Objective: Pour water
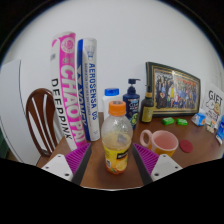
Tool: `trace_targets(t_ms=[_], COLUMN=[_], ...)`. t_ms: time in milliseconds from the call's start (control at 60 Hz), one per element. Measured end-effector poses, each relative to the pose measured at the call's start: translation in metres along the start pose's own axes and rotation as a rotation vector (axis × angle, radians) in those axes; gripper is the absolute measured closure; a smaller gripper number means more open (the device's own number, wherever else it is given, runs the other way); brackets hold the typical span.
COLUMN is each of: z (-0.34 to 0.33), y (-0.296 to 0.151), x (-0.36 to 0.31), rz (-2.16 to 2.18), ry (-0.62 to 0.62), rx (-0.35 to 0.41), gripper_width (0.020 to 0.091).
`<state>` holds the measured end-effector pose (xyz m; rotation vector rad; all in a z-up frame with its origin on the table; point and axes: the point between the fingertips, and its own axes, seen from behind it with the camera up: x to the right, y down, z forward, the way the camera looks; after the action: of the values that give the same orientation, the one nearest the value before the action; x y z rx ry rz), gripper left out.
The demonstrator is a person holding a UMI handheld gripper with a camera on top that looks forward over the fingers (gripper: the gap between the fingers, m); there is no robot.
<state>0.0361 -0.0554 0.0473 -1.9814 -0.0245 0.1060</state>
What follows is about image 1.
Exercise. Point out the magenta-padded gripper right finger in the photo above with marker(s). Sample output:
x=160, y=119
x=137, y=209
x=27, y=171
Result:
x=146, y=159

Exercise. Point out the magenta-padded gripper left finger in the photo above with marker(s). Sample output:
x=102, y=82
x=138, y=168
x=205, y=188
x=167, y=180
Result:
x=77, y=158

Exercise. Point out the orange-capped juice bottle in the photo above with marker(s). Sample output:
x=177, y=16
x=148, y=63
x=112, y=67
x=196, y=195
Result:
x=116, y=140

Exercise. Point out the pink yellow ceramic mug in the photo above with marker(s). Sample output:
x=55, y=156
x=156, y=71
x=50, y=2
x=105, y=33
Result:
x=161, y=141

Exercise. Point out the small green packet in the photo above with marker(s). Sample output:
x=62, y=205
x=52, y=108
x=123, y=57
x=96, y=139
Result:
x=182, y=122
x=168, y=121

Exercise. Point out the dark amber pump bottle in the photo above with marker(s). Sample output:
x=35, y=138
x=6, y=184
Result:
x=147, y=110

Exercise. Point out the brown wooden chair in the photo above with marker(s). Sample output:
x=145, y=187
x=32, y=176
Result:
x=41, y=116

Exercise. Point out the dark blue pump bottle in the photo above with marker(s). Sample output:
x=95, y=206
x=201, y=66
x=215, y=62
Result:
x=132, y=103

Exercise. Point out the white blue-capped shampoo bottle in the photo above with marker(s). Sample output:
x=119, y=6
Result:
x=108, y=100

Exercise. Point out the blue tissue pack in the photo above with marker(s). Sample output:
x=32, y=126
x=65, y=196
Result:
x=199, y=118

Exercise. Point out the small beige snack packet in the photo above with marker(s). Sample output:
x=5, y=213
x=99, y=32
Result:
x=210, y=128

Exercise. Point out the pink white shuttlecock tube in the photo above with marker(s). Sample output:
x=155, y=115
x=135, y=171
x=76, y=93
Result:
x=68, y=86

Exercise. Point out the blue white shuttlecock tube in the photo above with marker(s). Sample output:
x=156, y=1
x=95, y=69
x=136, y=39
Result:
x=89, y=86

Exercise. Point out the black gold framed group photo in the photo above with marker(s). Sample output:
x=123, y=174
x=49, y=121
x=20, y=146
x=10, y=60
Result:
x=175, y=90

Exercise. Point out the blue detergent bottle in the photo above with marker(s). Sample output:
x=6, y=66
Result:
x=220, y=130

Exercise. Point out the white paper bag dog print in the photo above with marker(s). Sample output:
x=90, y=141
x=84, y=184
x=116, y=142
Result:
x=213, y=103

